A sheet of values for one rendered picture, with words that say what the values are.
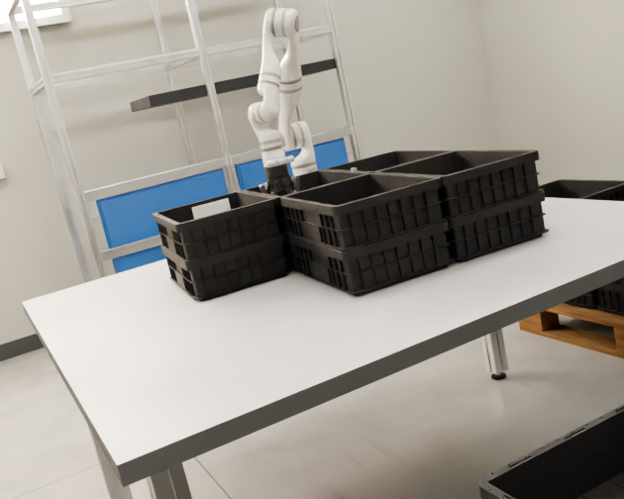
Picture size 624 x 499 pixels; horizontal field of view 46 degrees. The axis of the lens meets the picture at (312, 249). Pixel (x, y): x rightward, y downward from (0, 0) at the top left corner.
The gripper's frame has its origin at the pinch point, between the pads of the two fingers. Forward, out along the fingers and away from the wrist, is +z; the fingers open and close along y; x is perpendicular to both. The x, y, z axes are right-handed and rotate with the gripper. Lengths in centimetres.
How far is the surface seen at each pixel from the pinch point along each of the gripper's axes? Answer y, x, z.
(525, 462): 17, 141, 26
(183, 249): 40.2, 26.9, -0.2
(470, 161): -47, 40, -5
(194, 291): 40.2, 26.9, 12.4
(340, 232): 10, 69, -1
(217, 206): 20.3, -7.3, -4.7
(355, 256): 9, 71, 5
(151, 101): 3, -176, -46
